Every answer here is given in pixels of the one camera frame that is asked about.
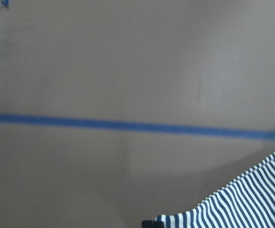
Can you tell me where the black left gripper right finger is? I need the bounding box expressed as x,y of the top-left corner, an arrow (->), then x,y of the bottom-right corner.
153,221 -> 165,228

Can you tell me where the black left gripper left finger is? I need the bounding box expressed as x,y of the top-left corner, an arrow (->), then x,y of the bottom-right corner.
142,220 -> 153,228

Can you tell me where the navy white striped polo shirt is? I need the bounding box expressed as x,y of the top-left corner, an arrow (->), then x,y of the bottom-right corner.
154,152 -> 275,228

